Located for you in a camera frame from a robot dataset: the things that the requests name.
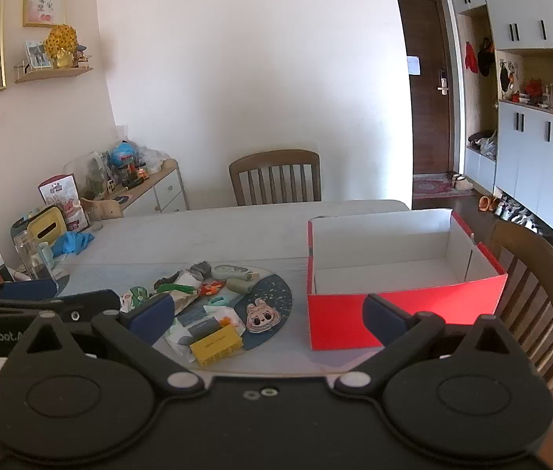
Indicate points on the white wooden sideboard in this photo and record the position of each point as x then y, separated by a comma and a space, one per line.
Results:
166, 191

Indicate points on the red hanging bag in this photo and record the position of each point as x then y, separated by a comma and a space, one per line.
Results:
471, 58

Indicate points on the red ornament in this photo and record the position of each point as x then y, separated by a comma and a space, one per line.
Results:
534, 88

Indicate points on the red cardboard box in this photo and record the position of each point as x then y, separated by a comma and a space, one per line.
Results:
345, 323

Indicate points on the printed blue table mat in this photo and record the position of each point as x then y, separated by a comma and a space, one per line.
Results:
276, 298

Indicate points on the clear plastic bag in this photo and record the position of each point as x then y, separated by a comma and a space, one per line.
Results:
151, 159

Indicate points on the blue glove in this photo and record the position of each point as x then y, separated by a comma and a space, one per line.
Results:
73, 244

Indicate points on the white wall cabinet unit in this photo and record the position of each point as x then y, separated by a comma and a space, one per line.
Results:
531, 156

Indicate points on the wooden slat-back chair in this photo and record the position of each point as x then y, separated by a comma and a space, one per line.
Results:
276, 176
541, 274

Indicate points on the clear glass jar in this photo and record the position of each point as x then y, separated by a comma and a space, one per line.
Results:
31, 254

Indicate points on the golden flower ornament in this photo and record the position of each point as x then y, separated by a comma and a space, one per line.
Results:
60, 44

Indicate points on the orange slippers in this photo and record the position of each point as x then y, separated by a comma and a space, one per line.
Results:
487, 203

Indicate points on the white paper notice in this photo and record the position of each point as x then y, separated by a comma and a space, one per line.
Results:
414, 65

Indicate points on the small figurine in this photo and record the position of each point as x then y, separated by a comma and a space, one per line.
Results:
82, 56

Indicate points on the wooden wall shelf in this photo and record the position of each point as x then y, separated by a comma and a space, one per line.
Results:
56, 73

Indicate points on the green white snack packet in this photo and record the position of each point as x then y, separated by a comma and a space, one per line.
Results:
136, 298

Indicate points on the black hanging bag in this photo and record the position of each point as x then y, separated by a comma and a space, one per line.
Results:
485, 58

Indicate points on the small teal box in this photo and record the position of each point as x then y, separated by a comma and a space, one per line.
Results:
218, 300

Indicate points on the patterned door rug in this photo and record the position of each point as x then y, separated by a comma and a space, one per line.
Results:
433, 188

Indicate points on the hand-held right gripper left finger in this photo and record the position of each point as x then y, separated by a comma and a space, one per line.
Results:
151, 316

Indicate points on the yellow tissue holder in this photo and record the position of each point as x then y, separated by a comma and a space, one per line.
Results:
47, 225

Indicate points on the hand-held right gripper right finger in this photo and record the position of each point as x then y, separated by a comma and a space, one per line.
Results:
384, 318

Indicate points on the small gold framed picture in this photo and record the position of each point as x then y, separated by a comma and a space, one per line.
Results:
43, 7

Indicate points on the light green correction tape dispenser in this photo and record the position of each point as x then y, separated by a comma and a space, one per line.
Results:
230, 270

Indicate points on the red white gift box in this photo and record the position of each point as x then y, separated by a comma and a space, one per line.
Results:
63, 196

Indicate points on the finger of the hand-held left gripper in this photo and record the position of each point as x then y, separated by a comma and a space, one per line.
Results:
85, 303
31, 289

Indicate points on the grey tissue packet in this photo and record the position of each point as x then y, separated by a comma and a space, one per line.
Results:
193, 330

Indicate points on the yellow toy block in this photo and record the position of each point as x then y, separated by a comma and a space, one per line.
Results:
215, 345

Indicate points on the standing photo frame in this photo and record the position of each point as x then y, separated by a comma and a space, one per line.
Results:
38, 55

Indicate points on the brown entrance door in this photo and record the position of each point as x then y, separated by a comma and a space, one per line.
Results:
428, 122

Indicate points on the orange small toy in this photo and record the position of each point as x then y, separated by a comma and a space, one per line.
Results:
213, 286

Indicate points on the sage green cylinder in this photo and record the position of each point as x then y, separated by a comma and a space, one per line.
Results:
238, 285

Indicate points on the blue globe toy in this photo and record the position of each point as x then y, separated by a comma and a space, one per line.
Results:
123, 154

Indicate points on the clear glass dome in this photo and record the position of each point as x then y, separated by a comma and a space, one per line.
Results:
83, 171

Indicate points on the row of shoes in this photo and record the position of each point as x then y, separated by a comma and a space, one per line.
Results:
516, 213

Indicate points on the white slippers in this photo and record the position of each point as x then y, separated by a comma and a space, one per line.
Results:
461, 182

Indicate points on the white serrated packet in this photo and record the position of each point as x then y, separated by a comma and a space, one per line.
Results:
189, 281

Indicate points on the white tissue paper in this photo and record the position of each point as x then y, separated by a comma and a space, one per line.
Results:
225, 316

